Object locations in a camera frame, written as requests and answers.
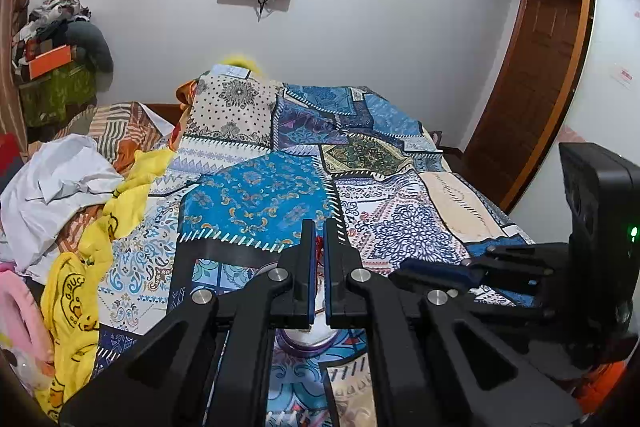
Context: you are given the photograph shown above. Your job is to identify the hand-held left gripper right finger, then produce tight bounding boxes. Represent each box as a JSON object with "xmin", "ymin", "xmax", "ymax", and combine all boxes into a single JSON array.
[{"xmin": 322, "ymin": 218, "xmax": 583, "ymax": 427}]

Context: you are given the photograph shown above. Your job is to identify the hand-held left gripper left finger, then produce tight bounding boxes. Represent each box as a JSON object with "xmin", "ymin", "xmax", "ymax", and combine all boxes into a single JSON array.
[{"xmin": 59, "ymin": 219, "xmax": 318, "ymax": 427}]

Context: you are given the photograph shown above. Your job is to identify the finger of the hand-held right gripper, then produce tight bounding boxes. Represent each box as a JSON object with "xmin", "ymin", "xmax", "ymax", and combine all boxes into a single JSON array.
[
  {"xmin": 467, "ymin": 243, "xmax": 571, "ymax": 275},
  {"xmin": 389, "ymin": 258, "xmax": 556, "ymax": 320}
]

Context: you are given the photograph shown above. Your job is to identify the blue patchwork blanket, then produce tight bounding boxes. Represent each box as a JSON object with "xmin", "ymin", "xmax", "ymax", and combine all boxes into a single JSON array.
[{"xmin": 95, "ymin": 64, "xmax": 536, "ymax": 427}]

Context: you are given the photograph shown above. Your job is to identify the wooden door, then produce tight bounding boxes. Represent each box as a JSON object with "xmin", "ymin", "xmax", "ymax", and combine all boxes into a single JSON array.
[{"xmin": 462, "ymin": 0, "xmax": 586, "ymax": 214}]

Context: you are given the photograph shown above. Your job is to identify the orange cloth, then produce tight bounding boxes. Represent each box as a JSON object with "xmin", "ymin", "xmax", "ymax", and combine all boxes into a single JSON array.
[{"xmin": 572, "ymin": 347, "xmax": 629, "ymax": 413}]

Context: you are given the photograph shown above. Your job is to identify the yellow toy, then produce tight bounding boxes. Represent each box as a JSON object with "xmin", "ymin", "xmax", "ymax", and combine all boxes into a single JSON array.
[{"xmin": 220, "ymin": 53, "xmax": 264, "ymax": 76}]

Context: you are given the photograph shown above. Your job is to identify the orange striped blanket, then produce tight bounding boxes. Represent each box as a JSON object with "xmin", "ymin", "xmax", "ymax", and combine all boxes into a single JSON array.
[{"xmin": 50, "ymin": 79, "xmax": 199, "ymax": 172}]

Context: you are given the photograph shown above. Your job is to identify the yellow printed cloth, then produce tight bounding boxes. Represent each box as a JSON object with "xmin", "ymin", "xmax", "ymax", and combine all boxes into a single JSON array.
[{"xmin": 37, "ymin": 147, "xmax": 176, "ymax": 423}]

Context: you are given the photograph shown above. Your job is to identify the white cloth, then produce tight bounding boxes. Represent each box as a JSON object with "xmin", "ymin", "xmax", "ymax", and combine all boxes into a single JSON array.
[{"xmin": 0, "ymin": 134, "xmax": 126, "ymax": 275}]

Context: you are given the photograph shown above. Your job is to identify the pink fluffy cloth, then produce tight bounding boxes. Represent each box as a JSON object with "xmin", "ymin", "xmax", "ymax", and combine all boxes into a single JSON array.
[{"xmin": 0, "ymin": 264, "xmax": 54, "ymax": 378}]

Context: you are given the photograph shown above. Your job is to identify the green patterned cloth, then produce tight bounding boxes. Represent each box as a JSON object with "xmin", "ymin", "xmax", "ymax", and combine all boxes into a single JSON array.
[{"xmin": 19, "ymin": 62, "xmax": 99, "ymax": 128}]

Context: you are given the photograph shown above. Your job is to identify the red cloth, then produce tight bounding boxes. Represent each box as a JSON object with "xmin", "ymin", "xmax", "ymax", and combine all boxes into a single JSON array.
[{"xmin": 0, "ymin": 134, "xmax": 24, "ymax": 176}]

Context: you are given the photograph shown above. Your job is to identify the orange box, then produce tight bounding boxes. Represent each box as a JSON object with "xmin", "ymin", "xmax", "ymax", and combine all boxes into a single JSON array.
[{"xmin": 27, "ymin": 46, "xmax": 72, "ymax": 80}]

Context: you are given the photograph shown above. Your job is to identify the striped brown curtain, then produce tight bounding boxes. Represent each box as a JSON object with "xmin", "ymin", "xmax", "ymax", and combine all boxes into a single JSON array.
[{"xmin": 0, "ymin": 0, "xmax": 71, "ymax": 148}]

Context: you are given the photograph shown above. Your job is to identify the pile of clothes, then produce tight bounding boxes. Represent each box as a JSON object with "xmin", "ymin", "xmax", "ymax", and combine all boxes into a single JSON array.
[{"xmin": 12, "ymin": 0, "xmax": 114, "ymax": 78}]

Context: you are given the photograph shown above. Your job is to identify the white wardrobe with wooden frame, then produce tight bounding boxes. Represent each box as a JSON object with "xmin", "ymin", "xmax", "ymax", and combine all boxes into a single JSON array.
[{"xmin": 510, "ymin": 0, "xmax": 640, "ymax": 248}]

